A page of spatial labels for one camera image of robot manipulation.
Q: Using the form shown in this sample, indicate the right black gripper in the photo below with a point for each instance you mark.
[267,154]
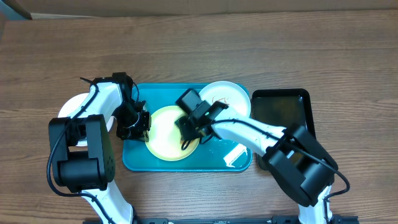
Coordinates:
[189,135]

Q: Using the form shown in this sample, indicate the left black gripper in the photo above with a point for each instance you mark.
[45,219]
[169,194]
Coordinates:
[140,134]

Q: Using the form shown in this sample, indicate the yellow plate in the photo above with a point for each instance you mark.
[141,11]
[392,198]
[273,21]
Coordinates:
[165,140]

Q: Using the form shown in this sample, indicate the white plate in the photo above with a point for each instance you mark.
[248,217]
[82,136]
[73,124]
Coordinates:
[71,105]
[228,93]

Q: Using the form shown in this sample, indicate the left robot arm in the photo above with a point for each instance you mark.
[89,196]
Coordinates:
[81,161]

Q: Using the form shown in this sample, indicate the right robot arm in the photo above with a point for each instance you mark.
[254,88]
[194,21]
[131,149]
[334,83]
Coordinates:
[299,164]

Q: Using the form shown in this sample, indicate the teal plastic tray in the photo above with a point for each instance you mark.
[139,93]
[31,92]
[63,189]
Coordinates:
[214,156]

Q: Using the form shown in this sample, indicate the black water tray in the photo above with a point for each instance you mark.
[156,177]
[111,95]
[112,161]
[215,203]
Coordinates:
[283,107]

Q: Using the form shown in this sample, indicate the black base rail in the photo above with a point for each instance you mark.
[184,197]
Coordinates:
[278,219]

